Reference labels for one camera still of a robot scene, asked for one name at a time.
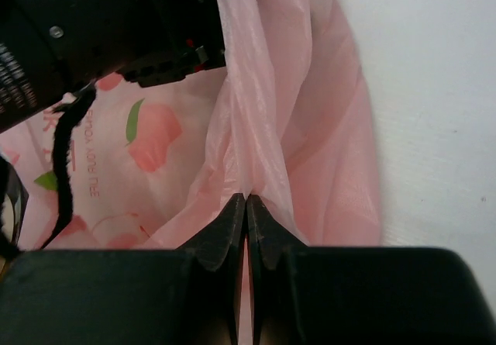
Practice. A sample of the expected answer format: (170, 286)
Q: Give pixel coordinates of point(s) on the pink plastic bag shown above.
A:
(117, 165)

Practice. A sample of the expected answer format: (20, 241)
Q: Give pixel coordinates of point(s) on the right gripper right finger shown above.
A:
(359, 295)

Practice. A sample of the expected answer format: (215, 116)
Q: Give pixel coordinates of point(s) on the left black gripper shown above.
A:
(53, 47)

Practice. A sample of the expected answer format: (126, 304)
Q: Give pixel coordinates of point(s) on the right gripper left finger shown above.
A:
(189, 295)

